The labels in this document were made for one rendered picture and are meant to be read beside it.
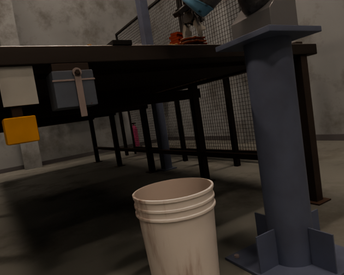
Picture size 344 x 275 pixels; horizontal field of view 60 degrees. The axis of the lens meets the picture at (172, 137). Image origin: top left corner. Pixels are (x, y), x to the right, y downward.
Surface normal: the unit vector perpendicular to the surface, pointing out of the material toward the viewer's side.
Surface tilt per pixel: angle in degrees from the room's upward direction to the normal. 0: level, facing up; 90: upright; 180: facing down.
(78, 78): 90
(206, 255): 93
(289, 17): 90
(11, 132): 90
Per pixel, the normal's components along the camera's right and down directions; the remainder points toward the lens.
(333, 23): -0.86, 0.17
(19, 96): 0.53, -0.01
